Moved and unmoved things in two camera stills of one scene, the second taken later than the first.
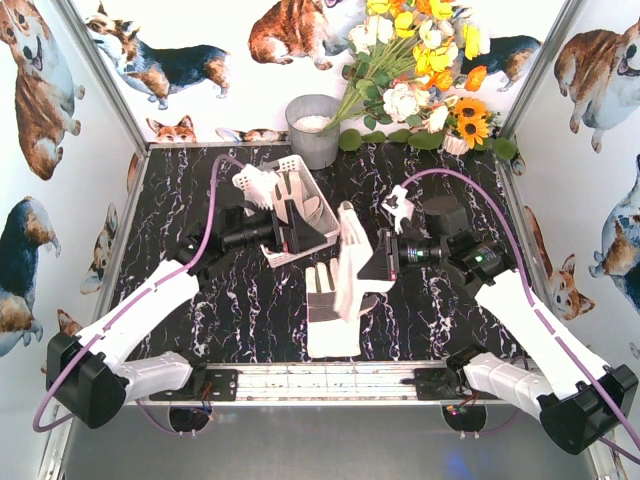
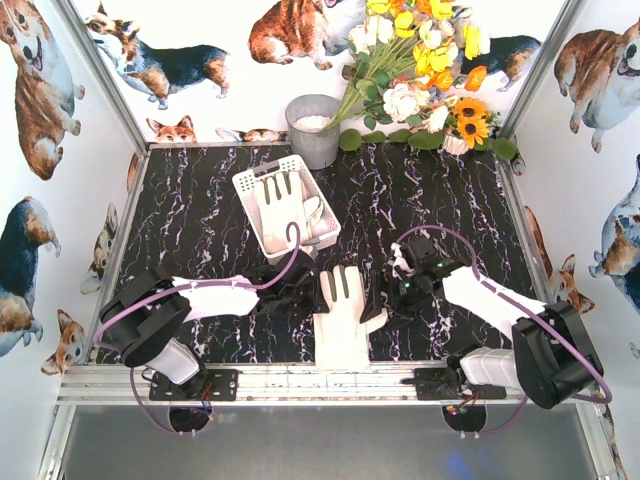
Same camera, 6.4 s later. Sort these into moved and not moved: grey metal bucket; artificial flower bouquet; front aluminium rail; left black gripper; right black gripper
Moved: left black gripper; right black gripper
Not moved: artificial flower bouquet; grey metal bucket; front aluminium rail
